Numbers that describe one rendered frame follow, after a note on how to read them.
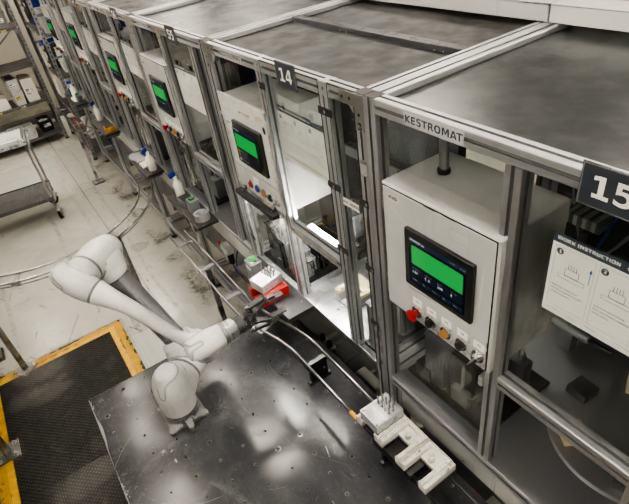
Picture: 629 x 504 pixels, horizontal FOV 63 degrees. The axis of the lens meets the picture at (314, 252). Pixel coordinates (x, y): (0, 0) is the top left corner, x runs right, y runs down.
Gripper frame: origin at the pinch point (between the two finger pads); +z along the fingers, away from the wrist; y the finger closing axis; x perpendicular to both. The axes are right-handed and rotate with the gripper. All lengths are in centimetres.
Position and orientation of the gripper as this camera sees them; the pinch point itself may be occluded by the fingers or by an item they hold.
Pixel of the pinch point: (278, 303)
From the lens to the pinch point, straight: 213.1
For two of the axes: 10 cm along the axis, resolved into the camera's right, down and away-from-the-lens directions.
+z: 8.2, -4.2, 3.9
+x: -5.6, -4.3, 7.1
